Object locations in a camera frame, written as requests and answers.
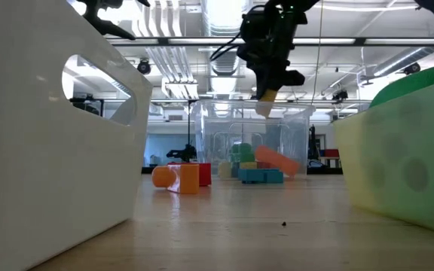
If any red background chair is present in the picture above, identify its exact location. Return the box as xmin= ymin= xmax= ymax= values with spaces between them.
xmin=318 ymin=148 xmax=342 ymax=167

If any yellow translucent plastic bin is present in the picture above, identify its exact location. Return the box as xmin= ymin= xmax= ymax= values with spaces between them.
xmin=332 ymin=75 xmax=434 ymax=238

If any small blue toy brick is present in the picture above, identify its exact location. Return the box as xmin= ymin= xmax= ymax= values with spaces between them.
xmin=238 ymin=168 xmax=263 ymax=184
xmin=261 ymin=169 xmax=284 ymax=184

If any orange long toy block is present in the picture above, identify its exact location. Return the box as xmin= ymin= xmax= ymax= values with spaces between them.
xmin=254 ymin=145 xmax=301 ymax=178

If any black ceiling light rail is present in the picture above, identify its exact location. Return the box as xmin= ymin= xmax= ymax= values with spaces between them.
xmin=105 ymin=36 xmax=434 ymax=47

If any black ceiling spotlight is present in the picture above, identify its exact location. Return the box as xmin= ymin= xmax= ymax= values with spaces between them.
xmin=331 ymin=89 xmax=350 ymax=103
xmin=136 ymin=58 xmax=152 ymax=76
xmin=402 ymin=62 xmax=423 ymax=76

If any thin hanging ceiling wire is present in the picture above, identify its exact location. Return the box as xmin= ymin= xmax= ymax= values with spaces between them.
xmin=310 ymin=0 xmax=324 ymax=106

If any orange wedge toy block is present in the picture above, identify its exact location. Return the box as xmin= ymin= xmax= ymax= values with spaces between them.
xmin=151 ymin=164 xmax=200 ymax=195

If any white plastic bin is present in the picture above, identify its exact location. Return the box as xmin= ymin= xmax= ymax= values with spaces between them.
xmin=0 ymin=0 xmax=154 ymax=271

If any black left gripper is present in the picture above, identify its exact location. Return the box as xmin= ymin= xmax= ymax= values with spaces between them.
xmin=75 ymin=0 xmax=152 ymax=40

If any small pale yellow toy brick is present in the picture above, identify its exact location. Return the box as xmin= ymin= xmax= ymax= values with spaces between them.
xmin=218 ymin=160 xmax=233 ymax=179

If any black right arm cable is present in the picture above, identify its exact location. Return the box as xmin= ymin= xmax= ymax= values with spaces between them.
xmin=209 ymin=32 xmax=245 ymax=62

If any clear plastic container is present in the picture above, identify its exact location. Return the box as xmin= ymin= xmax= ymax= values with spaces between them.
xmin=192 ymin=99 xmax=316 ymax=178

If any orange-yellow toy brick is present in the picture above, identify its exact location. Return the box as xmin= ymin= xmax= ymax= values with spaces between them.
xmin=255 ymin=89 xmax=279 ymax=119

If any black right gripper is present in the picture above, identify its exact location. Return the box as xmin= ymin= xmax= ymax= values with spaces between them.
xmin=237 ymin=7 xmax=308 ymax=101

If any black background monitor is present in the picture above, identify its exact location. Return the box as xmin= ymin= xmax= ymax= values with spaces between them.
xmin=69 ymin=96 xmax=105 ymax=117

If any silver ventilation duct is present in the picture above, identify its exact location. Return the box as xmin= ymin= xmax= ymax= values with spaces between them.
xmin=359 ymin=45 xmax=434 ymax=87
xmin=200 ymin=0 xmax=255 ymax=78

